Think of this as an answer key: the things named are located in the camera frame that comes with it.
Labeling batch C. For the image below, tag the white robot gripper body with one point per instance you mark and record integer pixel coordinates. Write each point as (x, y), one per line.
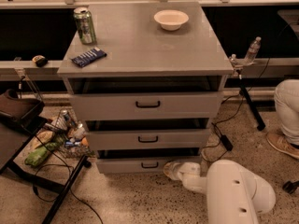
(184, 170)

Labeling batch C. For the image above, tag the grey bottom drawer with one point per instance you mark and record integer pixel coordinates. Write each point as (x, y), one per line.
(121, 161)

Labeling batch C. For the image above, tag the grey drawer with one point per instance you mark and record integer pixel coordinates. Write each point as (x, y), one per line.
(117, 98)
(121, 161)
(146, 133)

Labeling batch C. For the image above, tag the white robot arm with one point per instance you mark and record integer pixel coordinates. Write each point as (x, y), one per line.
(234, 194)

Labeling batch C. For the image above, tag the grey middle drawer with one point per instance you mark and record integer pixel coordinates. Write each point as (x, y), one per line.
(146, 133)

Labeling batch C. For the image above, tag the grey top drawer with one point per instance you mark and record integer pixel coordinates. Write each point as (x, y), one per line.
(117, 98)

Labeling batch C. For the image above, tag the grey drawer cabinet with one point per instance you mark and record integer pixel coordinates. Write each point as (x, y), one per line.
(137, 46)

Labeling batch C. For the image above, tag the black tripod leg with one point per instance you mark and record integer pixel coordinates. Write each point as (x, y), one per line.
(255, 112)

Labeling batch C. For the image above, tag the person's tan shoe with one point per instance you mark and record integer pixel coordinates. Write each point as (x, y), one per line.
(279, 143)

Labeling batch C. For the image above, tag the black caster wheel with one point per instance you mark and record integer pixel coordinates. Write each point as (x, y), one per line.
(290, 187)

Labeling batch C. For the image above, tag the dark low table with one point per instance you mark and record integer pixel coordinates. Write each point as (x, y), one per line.
(14, 138)

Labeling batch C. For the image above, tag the small soda can on floor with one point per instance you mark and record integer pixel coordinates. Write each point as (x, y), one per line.
(68, 119)

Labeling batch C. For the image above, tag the person's light trouser leg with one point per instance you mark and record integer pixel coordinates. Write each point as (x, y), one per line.
(286, 98)

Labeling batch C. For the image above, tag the beige snack bag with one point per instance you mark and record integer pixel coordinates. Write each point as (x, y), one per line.
(41, 139)

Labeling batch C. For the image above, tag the green chip bag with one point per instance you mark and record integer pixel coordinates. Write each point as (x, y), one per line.
(36, 156)

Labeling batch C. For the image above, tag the clear plastic water bottle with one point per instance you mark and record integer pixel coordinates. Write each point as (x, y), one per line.
(252, 51)

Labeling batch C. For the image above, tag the blue snack bar packet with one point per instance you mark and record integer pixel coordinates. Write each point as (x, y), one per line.
(88, 57)

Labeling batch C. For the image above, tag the white paper bowl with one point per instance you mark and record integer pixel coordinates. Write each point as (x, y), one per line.
(171, 20)

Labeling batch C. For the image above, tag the green drink can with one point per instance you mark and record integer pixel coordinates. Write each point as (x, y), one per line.
(84, 22)

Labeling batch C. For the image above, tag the yellow black tape measure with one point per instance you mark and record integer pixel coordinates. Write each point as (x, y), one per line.
(40, 61)

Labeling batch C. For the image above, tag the black power adapter with cable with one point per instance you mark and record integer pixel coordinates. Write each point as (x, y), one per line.
(223, 139)

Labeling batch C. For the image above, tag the wire basket of snacks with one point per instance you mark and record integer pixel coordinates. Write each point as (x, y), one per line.
(75, 144)

